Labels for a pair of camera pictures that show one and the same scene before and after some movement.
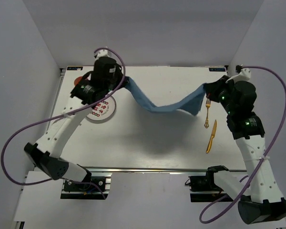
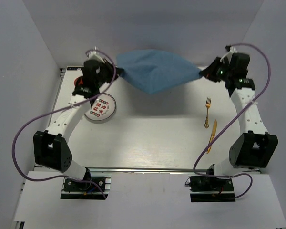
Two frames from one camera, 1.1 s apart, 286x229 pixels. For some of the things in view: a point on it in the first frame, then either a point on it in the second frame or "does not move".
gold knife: [212, 136] does not move
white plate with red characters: [103, 110] does not move
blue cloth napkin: [192, 101] to [156, 71]
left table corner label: [74, 68] does not move
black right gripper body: [220, 93] to [219, 71]
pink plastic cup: [77, 79] does not move
